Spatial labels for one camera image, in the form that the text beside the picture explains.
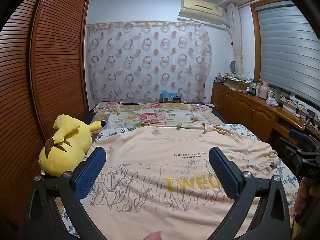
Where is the white lace curtain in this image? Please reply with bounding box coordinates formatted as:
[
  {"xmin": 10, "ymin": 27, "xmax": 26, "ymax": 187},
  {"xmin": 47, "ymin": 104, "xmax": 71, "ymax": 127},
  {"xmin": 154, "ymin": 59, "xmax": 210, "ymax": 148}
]
[{"xmin": 226, "ymin": 4, "xmax": 244, "ymax": 77}]

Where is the wooden louvred wardrobe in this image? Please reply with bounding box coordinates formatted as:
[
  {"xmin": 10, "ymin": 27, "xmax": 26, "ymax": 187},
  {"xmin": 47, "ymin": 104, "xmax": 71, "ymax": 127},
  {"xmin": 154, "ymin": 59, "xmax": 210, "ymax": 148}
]
[{"xmin": 0, "ymin": 0, "xmax": 90, "ymax": 230}]

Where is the yellow plush toy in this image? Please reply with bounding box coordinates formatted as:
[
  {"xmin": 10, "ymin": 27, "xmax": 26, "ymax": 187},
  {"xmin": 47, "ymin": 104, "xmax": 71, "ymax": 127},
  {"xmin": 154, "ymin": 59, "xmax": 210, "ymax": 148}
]
[{"xmin": 39, "ymin": 114, "xmax": 107, "ymax": 177}]

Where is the pink bottle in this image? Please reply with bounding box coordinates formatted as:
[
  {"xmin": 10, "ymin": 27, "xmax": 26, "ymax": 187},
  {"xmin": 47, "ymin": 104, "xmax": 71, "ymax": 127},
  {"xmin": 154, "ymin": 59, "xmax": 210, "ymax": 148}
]
[{"xmin": 259, "ymin": 81, "xmax": 269, "ymax": 98}]

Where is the wooden cabinet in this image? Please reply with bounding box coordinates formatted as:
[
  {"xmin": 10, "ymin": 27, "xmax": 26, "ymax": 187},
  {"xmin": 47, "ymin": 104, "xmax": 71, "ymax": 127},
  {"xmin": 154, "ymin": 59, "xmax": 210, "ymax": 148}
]
[{"xmin": 211, "ymin": 81, "xmax": 320, "ymax": 145}]

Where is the open cardboard box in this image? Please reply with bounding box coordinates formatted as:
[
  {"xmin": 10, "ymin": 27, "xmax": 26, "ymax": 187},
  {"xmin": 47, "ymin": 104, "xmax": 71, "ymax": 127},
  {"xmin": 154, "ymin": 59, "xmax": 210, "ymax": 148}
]
[{"xmin": 224, "ymin": 76, "xmax": 250, "ymax": 90}]

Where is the circle patterned sheer curtain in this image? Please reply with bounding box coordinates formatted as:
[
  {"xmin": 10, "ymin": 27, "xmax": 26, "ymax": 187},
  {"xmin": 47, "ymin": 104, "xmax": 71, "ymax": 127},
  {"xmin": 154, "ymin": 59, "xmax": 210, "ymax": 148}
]
[{"xmin": 85, "ymin": 21, "xmax": 213, "ymax": 104}]

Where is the person's right hand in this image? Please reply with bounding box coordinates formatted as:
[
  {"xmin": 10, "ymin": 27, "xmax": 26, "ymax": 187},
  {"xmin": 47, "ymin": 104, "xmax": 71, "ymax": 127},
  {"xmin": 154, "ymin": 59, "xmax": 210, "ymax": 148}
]
[{"xmin": 294, "ymin": 177, "xmax": 305, "ymax": 220}]

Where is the floral blanket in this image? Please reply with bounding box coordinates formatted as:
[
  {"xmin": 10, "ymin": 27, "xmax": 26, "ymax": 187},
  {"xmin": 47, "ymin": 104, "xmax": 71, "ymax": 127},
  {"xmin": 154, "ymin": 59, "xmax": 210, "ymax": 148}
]
[{"xmin": 94, "ymin": 101, "xmax": 225, "ymax": 130}]

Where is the wall air conditioner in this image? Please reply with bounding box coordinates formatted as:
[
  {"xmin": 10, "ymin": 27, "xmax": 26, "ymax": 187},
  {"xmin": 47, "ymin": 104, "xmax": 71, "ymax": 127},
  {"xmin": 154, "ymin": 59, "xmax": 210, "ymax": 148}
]
[{"xmin": 178, "ymin": 0, "xmax": 229, "ymax": 25}]

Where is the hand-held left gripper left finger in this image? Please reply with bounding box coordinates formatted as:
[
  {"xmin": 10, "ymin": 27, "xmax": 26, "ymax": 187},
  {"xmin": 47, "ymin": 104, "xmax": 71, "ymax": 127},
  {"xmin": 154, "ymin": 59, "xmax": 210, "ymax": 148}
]
[{"xmin": 21, "ymin": 146, "xmax": 118, "ymax": 240}]

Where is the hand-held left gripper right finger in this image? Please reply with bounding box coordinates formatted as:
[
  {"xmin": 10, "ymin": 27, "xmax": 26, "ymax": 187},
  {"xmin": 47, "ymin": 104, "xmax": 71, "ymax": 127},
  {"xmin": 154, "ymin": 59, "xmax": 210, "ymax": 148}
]
[{"xmin": 208, "ymin": 146, "xmax": 293, "ymax": 240}]

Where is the blue floral bed sheet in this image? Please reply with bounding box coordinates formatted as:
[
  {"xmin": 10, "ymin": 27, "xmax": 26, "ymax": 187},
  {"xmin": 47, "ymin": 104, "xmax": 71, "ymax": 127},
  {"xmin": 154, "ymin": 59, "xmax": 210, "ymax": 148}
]
[{"xmin": 60, "ymin": 124, "xmax": 300, "ymax": 240}]

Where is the beige printed t-shirt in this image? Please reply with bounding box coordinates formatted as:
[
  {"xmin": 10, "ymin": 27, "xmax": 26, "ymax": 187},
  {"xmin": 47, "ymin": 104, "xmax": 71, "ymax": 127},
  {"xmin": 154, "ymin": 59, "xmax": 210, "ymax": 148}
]
[{"xmin": 86, "ymin": 124, "xmax": 279, "ymax": 240}]

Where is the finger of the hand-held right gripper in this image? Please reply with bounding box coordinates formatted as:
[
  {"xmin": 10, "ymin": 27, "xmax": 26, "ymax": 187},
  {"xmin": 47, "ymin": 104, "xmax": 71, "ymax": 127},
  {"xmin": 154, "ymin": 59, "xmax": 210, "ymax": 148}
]
[
  {"xmin": 276, "ymin": 137, "xmax": 304, "ymax": 167},
  {"xmin": 289, "ymin": 129, "xmax": 320, "ymax": 153}
]

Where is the blue plastic bag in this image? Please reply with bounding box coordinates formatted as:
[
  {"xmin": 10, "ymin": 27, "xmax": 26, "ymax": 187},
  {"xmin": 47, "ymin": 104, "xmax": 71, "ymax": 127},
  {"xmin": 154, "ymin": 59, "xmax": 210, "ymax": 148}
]
[{"xmin": 160, "ymin": 89, "xmax": 182, "ymax": 103}]

